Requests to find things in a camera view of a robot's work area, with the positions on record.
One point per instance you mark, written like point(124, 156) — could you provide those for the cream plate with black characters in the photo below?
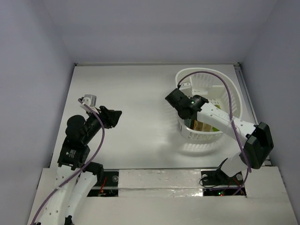
point(205, 127)

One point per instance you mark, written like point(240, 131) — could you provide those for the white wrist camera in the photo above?
point(185, 86)
point(89, 100)

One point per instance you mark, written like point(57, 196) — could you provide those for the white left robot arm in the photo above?
point(76, 173)

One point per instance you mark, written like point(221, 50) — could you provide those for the white foam front board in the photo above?
point(160, 197)

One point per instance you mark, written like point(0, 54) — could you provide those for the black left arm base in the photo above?
point(108, 186)

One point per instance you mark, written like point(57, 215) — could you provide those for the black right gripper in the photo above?
point(182, 103)

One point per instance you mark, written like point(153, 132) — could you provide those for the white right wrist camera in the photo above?
point(185, 86)

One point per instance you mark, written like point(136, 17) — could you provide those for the yellow plate with brown rim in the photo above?
point(197, 125)

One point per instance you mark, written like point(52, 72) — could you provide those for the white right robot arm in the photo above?
point(255, 141)

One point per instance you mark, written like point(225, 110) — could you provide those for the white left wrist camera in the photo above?
point(89, 100)

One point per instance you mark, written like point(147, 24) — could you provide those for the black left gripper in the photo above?
point(110, 116)

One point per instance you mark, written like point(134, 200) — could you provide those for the teal blue patterned plate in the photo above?
point(188, 122)

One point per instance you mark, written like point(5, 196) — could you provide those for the white plastic dish rack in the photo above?
point(214, 90)

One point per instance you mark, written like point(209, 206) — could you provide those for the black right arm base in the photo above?
point(210, 179)

